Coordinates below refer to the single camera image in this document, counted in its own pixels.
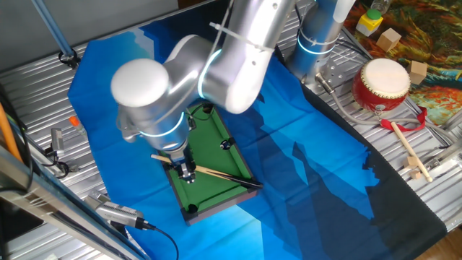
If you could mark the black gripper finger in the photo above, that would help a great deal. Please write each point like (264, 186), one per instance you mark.
(190, 176)
(175, 170)

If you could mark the orange pole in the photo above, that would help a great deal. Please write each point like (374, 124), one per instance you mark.
(8, 133)

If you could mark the mini green pool table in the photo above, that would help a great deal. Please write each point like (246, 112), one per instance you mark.
(209, 191)

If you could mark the yellow box green button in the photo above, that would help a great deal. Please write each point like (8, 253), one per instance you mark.
(369, 23)

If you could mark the blue grey pole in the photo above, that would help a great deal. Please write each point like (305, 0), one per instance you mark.
(54, 30)

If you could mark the wooden pool cue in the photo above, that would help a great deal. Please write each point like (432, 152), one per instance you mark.
(223, 174)

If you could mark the clear plastic bottle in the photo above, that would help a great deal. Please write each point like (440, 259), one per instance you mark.
(380, 4)

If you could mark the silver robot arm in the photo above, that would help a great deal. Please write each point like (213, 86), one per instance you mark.
(216, 65)

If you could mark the colourful painted cloth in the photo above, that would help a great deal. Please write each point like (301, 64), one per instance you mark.
(433, 36)

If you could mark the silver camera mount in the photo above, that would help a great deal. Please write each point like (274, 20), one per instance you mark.
(63, 166)

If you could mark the large wooden cube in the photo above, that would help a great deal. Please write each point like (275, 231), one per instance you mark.
(417, 72)
(388, 39)

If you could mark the wooden drumstick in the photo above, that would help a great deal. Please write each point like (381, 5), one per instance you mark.
(411, 151)

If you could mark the dark blue pool ball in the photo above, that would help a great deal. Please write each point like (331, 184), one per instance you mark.
(225, 145)

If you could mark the aluminium frame bar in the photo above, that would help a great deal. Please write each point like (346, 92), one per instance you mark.
(54, 206)

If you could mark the silver ribbed camera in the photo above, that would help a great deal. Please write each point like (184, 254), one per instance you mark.
(57, 141)

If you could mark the blue mountain print cloth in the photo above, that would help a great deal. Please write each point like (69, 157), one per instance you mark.
(307, 162)

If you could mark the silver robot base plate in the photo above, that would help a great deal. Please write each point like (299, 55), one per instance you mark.
(334, 74)

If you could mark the small wooden cube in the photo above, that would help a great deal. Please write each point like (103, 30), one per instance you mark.
(416, 174)
(410, 162)

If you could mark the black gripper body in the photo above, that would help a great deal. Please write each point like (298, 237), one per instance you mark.
(182, 162)

